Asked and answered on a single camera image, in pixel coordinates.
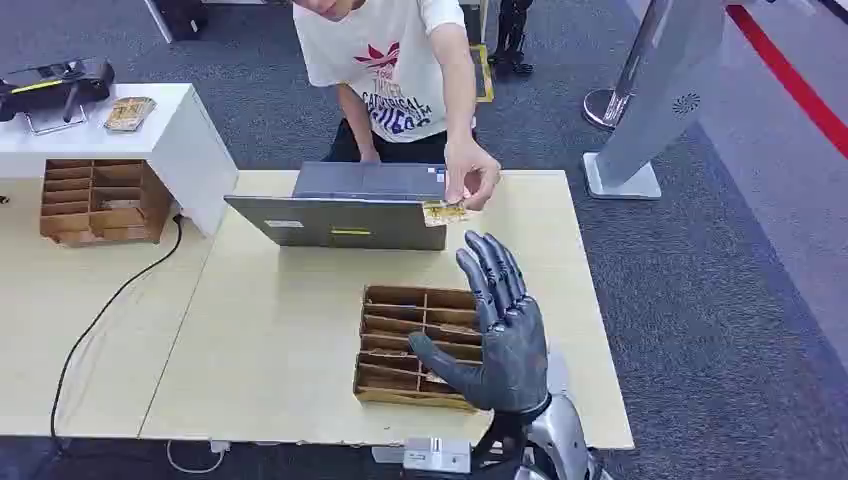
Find silver kiosk stand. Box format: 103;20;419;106
582;0;730;201

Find yellow framed sign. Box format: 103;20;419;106
468;44;496;105

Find black power cable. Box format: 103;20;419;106
49;213;185;444

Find grey laptop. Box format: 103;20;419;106
223;162;449;252

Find clear acrylic stand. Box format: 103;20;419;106
25;104;88;136

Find white cable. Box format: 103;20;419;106
165;440;228;476

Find yellow printed card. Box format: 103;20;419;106
422;200;469;229

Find black legs and feet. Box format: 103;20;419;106
488;0;535;79

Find black device with yellow stripe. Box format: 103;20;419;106
0;57;116;125

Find person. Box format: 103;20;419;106
291;0;503;213

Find stack of yellow cards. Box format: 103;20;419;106
103;96;158;133

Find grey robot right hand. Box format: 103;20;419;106
407;230;552;415

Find wooden divided card box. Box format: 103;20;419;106
38;158;175;249
352;284;486;414

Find person's left hand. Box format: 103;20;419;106
443;137;503;213

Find chrome stanchion post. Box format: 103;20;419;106
582;0;664;131

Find white cabinet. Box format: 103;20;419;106
0;82;240;238

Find black bin with white post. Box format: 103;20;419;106
144;0;209;44

